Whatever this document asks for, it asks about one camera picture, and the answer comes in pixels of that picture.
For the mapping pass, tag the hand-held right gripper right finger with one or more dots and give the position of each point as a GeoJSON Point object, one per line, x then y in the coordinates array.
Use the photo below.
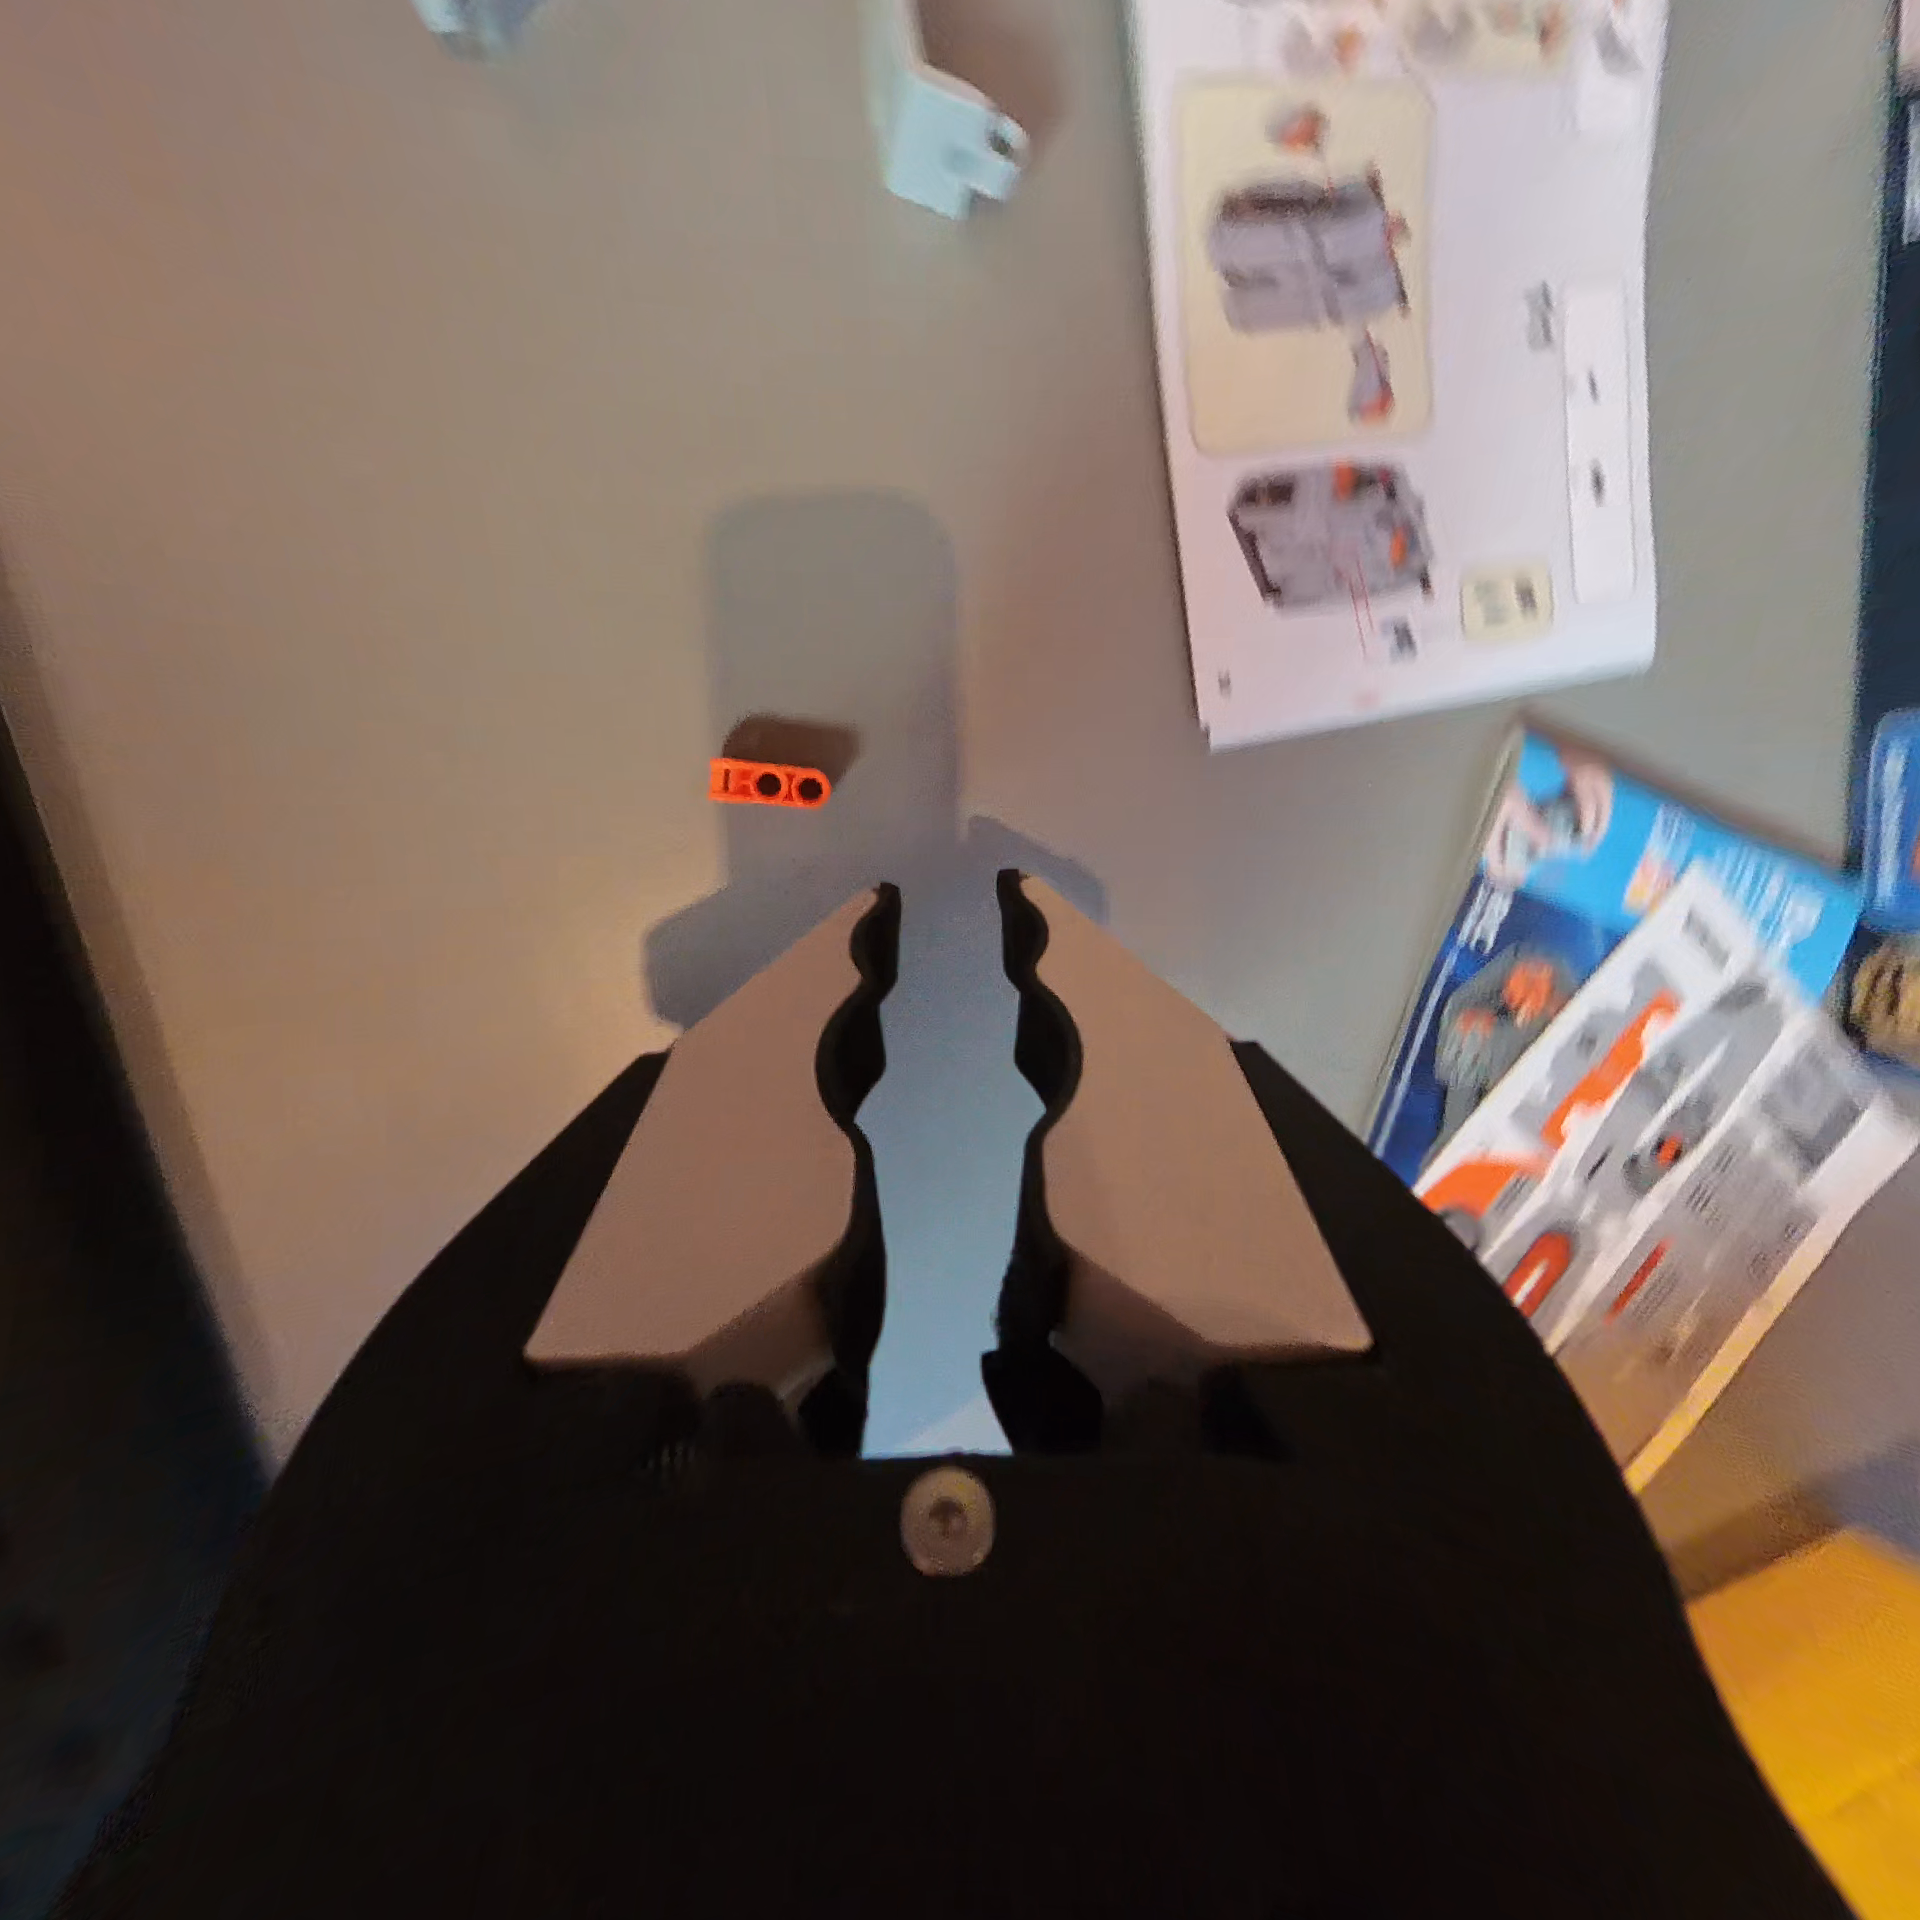
{"type": "Point", "coordinates": [1185, 1185]}

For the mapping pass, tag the yellow folder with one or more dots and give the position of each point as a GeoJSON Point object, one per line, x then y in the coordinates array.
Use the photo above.
{"type": "Point", "coordinates": [1815, 1741]}

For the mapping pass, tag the orange three-hole beam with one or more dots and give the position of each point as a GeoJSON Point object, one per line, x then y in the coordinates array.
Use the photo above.
{"type": "Point", "coordinates": [768, 785]}

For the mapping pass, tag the white instruction booklet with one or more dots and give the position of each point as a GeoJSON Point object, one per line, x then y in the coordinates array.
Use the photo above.
{"type": "Point", "coordinates": [1501, 630]}

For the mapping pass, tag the dark blue printed board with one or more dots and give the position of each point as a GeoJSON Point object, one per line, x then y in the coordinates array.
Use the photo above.
{"type": "Point", "coordinates": [1894, 601]}

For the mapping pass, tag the grey curved brick panel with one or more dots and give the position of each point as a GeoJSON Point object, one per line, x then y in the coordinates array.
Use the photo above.
{"type": "Point", "coordinates": [480, 23]}
{"type": "Point", "coordinates": [938, 129]}

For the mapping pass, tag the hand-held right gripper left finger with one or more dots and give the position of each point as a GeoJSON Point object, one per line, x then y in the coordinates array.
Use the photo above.
{"type": "Point", "coordinates": [720, 1185]}

